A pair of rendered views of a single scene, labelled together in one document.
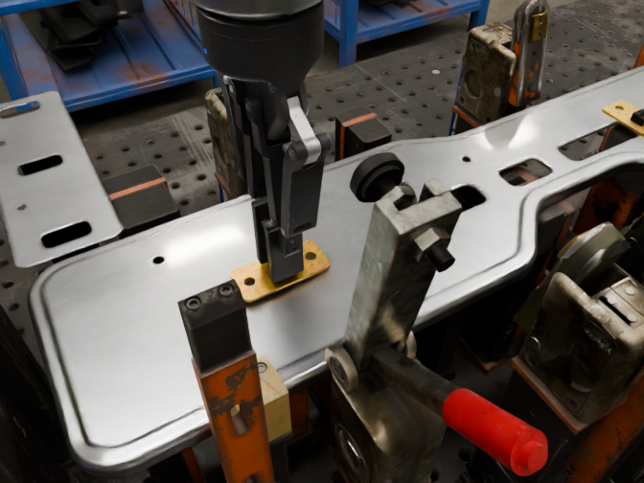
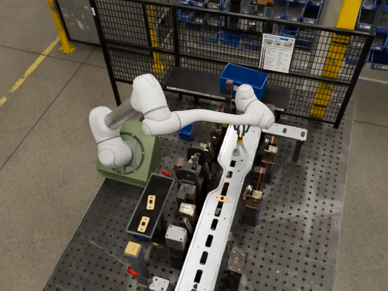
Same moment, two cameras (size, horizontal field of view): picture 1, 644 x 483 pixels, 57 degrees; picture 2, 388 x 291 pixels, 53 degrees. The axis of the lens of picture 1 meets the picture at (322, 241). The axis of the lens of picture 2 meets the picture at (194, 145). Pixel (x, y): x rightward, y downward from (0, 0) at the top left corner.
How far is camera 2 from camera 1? 2.41 m
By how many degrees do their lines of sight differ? 76
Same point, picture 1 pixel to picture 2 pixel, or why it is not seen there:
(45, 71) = not seen: outside the picture
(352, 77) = (328, 257)
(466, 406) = not seen: hidden behind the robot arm
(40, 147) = (288, 132)
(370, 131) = (257, 168)
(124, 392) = not seen: hidden behind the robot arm
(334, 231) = (241, 148)
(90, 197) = (271, 131)
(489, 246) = (223, 158)
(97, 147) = (339, 182)
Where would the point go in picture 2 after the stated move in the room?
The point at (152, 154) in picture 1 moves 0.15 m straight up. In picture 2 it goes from (327, 190) to (332, 177)
